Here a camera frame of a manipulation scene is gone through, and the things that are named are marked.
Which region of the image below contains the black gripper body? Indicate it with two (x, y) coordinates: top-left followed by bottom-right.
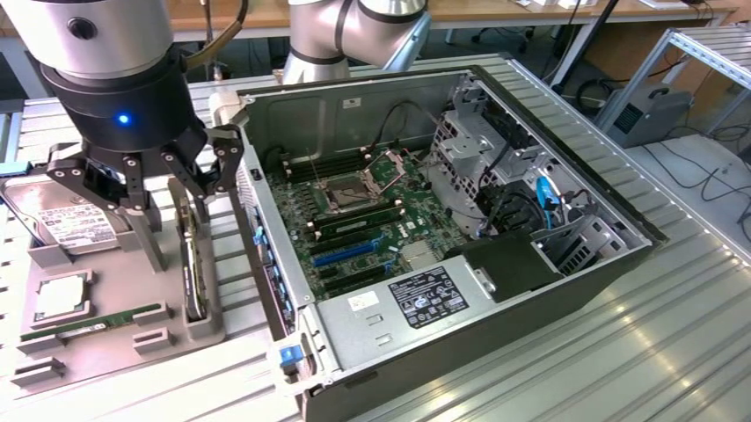
(39, 56), (209, 155)

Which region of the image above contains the black graphics card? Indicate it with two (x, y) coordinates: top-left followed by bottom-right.
(167, 173), (211, 320)

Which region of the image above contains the silver hard disk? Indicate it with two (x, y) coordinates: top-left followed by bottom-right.
(0, 175), (133, 258)

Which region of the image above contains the thin socket locking lever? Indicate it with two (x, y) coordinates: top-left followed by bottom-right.
(307, 147), (325, 188)

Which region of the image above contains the green motherboard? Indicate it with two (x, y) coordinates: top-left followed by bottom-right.
(264, 144), (475, 301)

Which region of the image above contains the CPU socket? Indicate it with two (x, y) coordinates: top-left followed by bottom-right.
(319, 172), (376, 213)

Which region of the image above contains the grey parts rack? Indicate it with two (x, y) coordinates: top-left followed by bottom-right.
(8, 193), (228, 390)

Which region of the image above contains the metal socket cover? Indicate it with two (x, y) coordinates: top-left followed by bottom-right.
(357, 149), (407, 194)

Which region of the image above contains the green RAM stick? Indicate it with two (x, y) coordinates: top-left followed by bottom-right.
(313, 209), (405, 242)
(20, 302), (163, 344)

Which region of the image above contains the black expansion slot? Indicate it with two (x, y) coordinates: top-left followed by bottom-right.
(307, 231), (376, 257)
(320, 266), (389, 295)

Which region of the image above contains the silver CPU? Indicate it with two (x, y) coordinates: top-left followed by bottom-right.
(33, 276), (89, 320)

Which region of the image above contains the blue expansion slot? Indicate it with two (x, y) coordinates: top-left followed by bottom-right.
(312, 243), (377, 268)

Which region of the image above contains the silver chipset heatsink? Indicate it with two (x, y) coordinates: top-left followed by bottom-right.
(400, 243), (443, 270)

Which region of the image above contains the silver drive cage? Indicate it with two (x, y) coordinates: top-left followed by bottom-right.
(421, 76), (559, 241)

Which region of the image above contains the silver power supply unit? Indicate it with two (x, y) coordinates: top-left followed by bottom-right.
(303, 254), (503, 375)

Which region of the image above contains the black office chair base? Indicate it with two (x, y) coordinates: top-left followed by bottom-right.
(444, 25), (536, 47)

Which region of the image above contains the black plastic air shroud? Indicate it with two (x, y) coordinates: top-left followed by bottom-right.
(443, 230), (568, 304)

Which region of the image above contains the open black PC case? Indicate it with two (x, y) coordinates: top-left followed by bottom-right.
(208, 63), (671, 422)

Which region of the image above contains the perforated metal disk bay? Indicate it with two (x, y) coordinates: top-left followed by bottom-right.
(531, 215), (627, 277)

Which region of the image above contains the black slanted pole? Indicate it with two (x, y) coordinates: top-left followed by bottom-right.
(551, 0), (622, 89)

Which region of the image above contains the aluminium slat side table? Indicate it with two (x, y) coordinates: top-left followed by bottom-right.
(610, 24), (751, 137)

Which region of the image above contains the blue disk carrier bracket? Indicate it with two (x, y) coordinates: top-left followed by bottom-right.
(0, 160), (53, 179)

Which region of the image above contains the dark arm cable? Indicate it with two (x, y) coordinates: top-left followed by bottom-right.
(184, 0), (245, 69)

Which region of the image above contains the thin black wire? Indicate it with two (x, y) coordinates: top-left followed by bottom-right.
(375, 99), (440, 149)

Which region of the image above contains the wooden desk white frame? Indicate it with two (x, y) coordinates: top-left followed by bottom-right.
(169, 0), (295, 45)
(427, 0), (740, 87)

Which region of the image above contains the black power wire bundle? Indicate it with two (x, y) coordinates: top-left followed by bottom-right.
(474, 182), (547, 238)

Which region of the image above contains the blue data wire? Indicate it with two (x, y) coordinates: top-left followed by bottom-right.
(534, 175), (559, 232)

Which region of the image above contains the black coiled cable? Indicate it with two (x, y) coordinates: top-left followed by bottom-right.
(574, 77), (618, 113)

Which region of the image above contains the grey equipment box with handle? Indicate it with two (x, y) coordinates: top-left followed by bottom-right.
(595, 83), (698, 149)

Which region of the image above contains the black loose cable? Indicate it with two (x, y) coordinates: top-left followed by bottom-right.
(639, 125), (751, 203)

